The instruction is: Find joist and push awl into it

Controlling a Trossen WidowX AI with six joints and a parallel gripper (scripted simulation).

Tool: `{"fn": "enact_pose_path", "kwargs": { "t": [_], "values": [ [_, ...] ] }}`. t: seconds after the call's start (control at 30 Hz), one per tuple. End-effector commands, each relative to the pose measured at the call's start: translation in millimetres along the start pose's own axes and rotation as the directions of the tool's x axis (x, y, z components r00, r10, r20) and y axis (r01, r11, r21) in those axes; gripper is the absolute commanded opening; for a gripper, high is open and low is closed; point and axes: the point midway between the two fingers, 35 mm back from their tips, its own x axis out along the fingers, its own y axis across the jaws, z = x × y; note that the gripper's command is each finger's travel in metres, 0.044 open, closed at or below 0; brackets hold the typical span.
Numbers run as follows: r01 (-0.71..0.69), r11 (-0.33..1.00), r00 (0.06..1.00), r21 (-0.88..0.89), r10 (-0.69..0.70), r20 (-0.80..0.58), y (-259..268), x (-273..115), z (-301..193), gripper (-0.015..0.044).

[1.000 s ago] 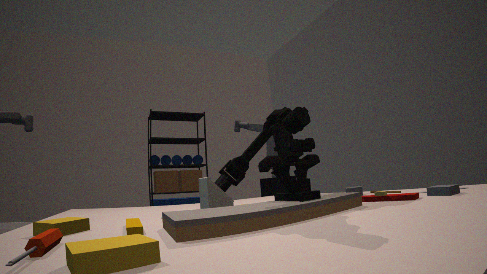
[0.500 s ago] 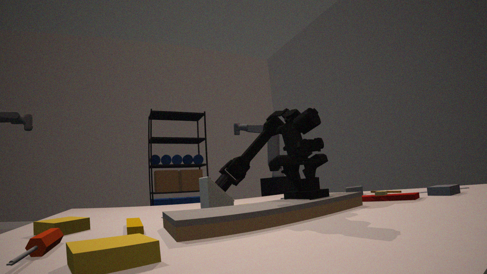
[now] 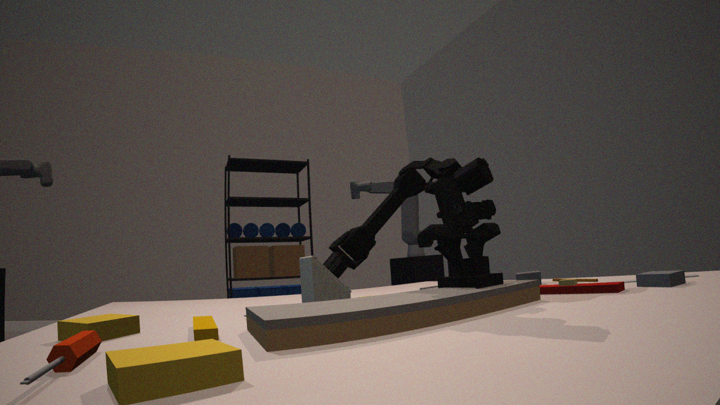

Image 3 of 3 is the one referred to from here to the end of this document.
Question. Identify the red-handled awl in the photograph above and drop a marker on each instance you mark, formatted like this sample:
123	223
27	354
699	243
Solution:
68	354

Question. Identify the long tan board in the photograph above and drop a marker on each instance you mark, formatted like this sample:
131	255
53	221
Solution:
300	325

